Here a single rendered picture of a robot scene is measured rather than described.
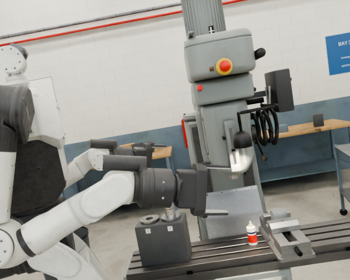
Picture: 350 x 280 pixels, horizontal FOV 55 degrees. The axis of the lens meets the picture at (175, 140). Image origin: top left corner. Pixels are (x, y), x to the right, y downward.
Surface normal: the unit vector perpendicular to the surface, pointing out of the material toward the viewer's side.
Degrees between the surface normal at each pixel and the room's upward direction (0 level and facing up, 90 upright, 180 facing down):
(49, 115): 85
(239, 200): 63
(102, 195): 84
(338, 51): 90
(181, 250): 90
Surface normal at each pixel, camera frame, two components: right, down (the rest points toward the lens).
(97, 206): 0.21, -0.02
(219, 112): -0.03, 0.13
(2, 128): 0.74, 0.04
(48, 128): 0.86, -0.18
